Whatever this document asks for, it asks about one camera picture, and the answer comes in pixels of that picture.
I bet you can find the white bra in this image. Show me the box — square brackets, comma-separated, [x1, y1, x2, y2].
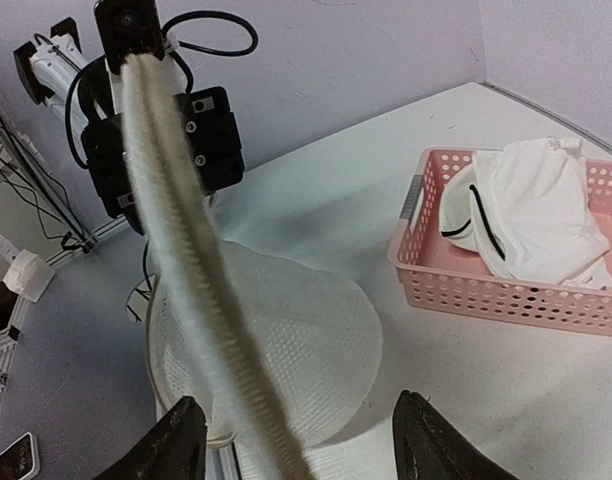
[439, 137, 612, 290]

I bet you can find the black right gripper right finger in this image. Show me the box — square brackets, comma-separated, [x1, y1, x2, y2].
[393, 390, 511, 480]

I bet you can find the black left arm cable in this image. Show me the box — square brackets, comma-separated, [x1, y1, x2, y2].
[63, 12, 260, 171]

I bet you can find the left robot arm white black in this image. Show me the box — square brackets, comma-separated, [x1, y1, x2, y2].
[14, 17, 245, 233]

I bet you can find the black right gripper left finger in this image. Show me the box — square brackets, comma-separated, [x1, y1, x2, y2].
[96, 396, 207, 480]

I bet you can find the pink plastic basket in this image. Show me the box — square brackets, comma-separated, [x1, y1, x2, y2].
[388, 148, 612, 337]

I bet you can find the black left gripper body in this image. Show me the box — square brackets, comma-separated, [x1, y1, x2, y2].
[81, 86, 245, 235]

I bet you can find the white device on floor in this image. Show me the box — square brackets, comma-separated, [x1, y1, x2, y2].
[0, 234, 55, 303]

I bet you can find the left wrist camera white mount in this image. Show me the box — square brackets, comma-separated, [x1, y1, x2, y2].
[93, 0, 194, 114]

